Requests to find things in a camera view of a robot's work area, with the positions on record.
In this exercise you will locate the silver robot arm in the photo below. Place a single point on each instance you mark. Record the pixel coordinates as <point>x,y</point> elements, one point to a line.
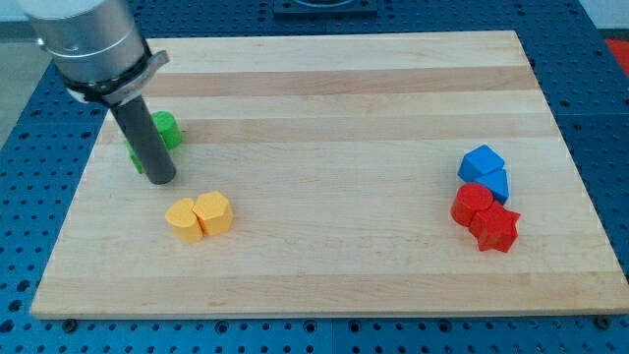
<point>96,47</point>

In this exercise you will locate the wooden board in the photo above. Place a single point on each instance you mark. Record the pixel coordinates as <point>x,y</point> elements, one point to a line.
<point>339,156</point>

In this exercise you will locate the yellow hexagon block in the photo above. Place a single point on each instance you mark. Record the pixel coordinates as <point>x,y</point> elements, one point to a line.
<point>214,213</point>

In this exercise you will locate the yellow heart block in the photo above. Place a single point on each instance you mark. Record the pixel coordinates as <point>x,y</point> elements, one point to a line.
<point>183,221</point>

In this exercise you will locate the red cylinder block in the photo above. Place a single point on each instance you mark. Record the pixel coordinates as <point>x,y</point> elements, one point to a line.
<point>470,199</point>

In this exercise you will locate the green round block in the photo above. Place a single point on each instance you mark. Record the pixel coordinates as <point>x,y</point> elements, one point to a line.
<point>168,129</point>

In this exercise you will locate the blue cube block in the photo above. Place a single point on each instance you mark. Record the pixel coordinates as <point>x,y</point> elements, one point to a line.
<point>479,162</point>

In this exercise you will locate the green block behind rod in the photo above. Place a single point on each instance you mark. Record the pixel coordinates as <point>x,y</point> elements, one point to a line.
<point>133,157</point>

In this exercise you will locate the blue triangle block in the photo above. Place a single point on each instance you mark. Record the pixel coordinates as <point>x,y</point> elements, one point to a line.
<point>497,182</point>

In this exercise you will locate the red star block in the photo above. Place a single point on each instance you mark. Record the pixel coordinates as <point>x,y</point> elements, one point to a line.
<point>495,228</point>

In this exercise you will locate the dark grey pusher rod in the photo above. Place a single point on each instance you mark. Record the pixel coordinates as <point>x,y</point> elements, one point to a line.
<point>137,125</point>

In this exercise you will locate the red object at edge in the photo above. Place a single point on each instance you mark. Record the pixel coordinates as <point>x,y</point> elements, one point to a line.
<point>620,51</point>

